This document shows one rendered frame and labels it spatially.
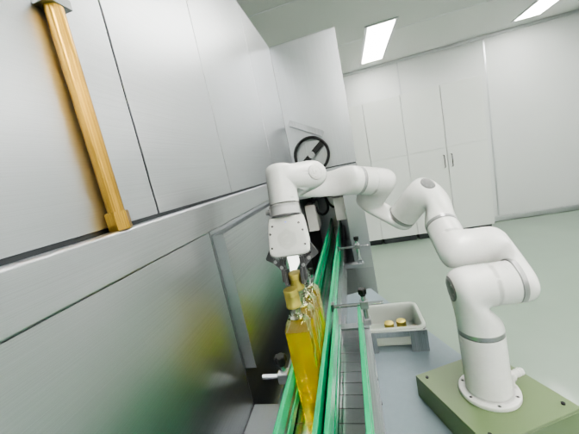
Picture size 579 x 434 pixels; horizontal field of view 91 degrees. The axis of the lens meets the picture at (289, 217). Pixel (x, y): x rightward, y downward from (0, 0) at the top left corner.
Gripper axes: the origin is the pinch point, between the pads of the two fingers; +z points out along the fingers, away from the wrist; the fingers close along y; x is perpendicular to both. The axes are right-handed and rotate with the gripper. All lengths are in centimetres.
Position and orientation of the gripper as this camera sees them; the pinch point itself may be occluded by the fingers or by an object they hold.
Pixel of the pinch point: (295, 275)
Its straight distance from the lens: 72.4
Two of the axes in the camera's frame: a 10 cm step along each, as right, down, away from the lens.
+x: 2.3, 0.7, 9.7
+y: 9.6, -1.6, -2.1
